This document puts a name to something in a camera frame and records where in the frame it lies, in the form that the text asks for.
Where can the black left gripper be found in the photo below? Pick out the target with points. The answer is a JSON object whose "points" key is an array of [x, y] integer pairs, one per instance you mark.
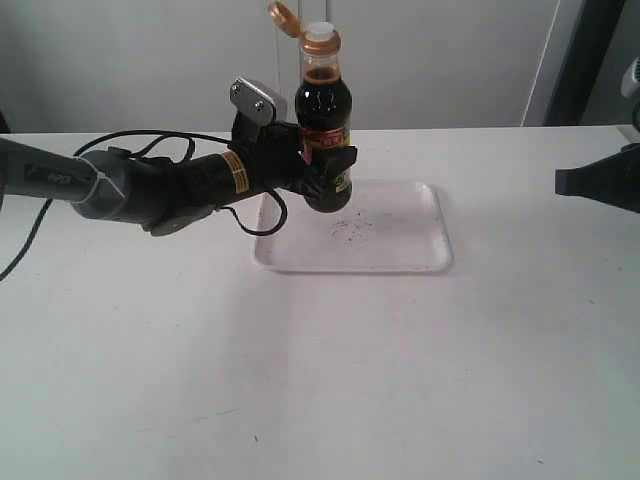
{"points": [[272, 159]]}

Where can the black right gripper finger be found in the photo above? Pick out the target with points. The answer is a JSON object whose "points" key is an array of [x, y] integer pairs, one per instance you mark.
{"points": [[612, 181]]}

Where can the soy sauce bottle gold cap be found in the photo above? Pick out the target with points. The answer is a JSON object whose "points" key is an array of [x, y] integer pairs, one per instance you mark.
{"points": [[323, 102]]}

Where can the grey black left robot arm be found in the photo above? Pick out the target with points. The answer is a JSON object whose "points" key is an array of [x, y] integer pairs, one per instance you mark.
{"points": [[163, 196]]}

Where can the white plastic tray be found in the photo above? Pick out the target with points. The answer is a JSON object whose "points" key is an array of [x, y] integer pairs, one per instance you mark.
{"points": [[388, 227]]}

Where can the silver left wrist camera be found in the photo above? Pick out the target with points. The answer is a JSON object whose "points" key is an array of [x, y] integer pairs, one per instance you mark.
{"points": [[258, 102]]}

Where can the dark grey vertical post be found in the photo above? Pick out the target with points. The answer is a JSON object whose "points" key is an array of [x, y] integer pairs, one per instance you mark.
{"points": [[590, 40]]}

